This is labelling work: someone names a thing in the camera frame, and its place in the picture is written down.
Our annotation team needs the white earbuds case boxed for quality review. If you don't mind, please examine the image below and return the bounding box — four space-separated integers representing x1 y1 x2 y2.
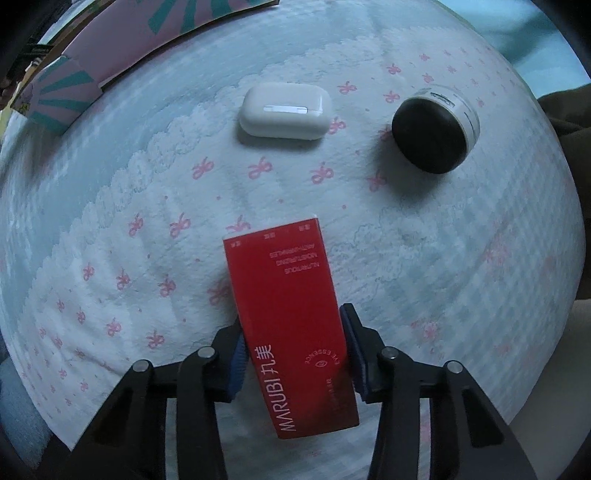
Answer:
239 82 329 138

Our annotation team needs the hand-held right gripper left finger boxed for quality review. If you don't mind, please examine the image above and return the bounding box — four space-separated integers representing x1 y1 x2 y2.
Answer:
69 323 247 480

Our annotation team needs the light blue hanging cloth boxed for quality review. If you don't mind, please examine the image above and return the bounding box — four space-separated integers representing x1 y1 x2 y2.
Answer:
485 23 591 88

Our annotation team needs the black lid cream jar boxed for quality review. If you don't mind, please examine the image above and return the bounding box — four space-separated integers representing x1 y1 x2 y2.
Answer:
392 84 481 175

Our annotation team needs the grey brown curtain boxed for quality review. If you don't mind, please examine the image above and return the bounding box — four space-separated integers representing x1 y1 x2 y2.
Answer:
540 85 591 141

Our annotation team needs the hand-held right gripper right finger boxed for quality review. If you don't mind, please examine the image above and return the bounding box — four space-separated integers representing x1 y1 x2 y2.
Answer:
338 302 539 480

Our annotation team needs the bow print bed sheet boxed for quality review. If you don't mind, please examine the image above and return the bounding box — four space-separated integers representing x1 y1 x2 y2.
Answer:
0 0 587 480

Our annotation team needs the patterned cardboard box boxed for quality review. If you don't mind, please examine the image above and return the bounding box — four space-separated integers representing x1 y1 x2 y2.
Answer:
9 0 281 138

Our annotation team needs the red carton box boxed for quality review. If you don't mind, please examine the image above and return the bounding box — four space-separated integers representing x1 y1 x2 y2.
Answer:
223 215 361 441

